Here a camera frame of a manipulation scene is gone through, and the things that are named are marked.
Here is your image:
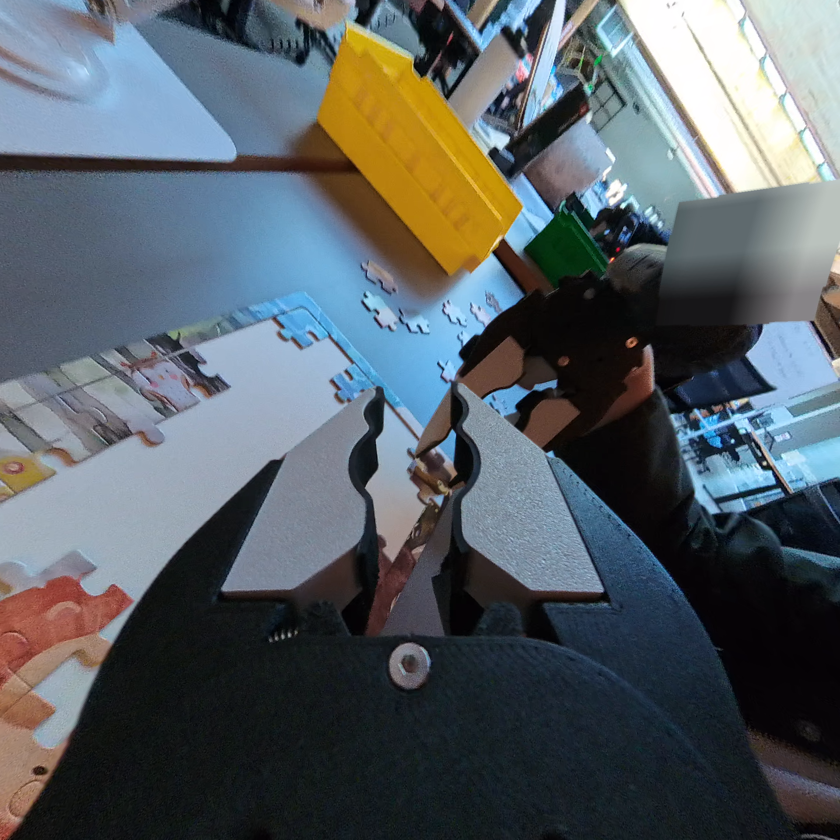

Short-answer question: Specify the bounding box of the pale spotted puzzle piece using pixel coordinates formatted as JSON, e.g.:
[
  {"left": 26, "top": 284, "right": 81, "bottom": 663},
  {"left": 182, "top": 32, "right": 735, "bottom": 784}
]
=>
[{"left": 128, "top": 348, "right": 231, "bottom": 421}]

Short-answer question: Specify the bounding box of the person's right hand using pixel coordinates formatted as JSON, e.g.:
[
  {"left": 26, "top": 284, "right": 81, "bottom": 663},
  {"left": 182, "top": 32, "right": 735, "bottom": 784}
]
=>
[{"left": 602, "top": 346, "right": 657, "bottom": 429}]

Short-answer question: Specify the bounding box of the puzzle frame tray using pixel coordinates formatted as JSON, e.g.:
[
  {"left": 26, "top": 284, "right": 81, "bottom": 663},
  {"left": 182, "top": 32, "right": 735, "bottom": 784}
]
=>
[{"left": 0, "top": 292, "right": 460, "bottom": 840}]

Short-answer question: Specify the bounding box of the person's right forearm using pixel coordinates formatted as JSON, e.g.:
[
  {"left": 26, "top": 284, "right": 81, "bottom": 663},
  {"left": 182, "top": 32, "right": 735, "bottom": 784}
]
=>
[{"left": 551, "top": 387, "right": 840, "bottom": 742}]

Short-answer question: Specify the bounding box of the person's pink clothing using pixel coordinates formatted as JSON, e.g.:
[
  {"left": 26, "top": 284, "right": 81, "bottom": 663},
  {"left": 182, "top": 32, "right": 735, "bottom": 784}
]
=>
[{"left": 748, "top": 728, "right": 840, "bottom": 828}]

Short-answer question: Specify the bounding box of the white paper roll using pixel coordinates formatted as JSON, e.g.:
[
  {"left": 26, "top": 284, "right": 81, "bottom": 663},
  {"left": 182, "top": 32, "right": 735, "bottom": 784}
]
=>
[{"left": 449, "top": 33, "right": 526, "bottom": 127}]

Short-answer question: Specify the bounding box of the whiteboard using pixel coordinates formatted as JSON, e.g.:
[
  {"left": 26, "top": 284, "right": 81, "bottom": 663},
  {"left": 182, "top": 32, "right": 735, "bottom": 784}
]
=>
[{"left": 748, "top": 322, "right": 834, "bottom": 401}]

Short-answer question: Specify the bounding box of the teal grey puzzle piece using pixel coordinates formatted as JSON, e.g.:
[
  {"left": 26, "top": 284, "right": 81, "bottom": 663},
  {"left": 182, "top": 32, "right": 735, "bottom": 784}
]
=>
[{"left": 274, "top": 308, "right": 329, "bottom": 349}]

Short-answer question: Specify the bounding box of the yellow plastic bin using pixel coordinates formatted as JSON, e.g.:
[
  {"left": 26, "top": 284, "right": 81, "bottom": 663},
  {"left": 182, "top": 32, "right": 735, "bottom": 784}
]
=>
[{"left": 317, "top": 23, "right": 524, "bottom": 277}]

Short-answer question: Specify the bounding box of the cardboard box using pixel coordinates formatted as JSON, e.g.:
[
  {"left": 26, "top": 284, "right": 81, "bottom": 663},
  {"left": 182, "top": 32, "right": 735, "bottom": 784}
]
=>
[{"left": 525, "top": 125, "right": 614, "bottom": 211}]

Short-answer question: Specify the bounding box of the cluster of loose puzzle pieces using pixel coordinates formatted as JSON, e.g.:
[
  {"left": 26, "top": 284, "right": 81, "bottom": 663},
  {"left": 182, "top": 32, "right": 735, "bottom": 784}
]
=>
[{"left": 436, "top": 290, "right": 506, "bottom": 421}]

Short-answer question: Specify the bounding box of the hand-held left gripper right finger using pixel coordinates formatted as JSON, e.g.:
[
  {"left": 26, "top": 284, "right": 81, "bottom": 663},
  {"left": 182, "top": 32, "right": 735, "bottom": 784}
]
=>
[{"left": 451, "top": 384, "right": 606, "bottom": 605}]

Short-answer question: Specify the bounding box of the black printed box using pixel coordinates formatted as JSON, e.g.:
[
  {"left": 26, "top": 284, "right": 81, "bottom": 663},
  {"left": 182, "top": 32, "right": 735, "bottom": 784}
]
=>
[{"left": 508, "top": 82, "right": 592, "bottom": 178}]

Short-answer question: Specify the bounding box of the green plastic bin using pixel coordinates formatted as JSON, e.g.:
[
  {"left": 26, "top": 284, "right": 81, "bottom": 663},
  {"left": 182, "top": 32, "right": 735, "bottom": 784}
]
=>
[{"left": 525, "top": 209, "right": 608, "bottom": 290}]

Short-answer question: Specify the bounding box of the black office chair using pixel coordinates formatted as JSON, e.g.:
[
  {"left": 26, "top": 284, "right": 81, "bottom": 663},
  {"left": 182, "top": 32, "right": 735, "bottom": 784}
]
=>
[{"left": 663, "top": 357, "right": 775, "bottom": 414}]

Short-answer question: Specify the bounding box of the grey yellow flower puzzle piece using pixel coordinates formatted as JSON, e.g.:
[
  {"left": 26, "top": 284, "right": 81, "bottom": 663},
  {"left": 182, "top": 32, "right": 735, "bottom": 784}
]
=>
[{"left": 0, "top": 446, "right": 76, "bottom": 503}]

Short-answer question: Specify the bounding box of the white stand base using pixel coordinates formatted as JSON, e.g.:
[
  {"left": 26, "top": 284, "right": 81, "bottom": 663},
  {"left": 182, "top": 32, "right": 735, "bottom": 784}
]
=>
[{"left": 0, "top": 0, "right": 237, "bottom": 163}]

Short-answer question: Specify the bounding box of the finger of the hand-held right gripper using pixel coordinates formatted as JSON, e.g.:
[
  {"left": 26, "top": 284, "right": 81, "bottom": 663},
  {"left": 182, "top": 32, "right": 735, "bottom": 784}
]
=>
[
  {"left": 415, "top": 340, "right": 527, "bottom": 456},
  {"left": 521, "top": 392, "right": 583, "bottom": 454}
]

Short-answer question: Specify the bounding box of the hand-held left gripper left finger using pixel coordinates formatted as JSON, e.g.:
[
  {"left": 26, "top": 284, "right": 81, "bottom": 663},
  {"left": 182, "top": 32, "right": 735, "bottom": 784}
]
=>
[{"left": 220, "top": 387, "right": 387, "bottom": 609}]

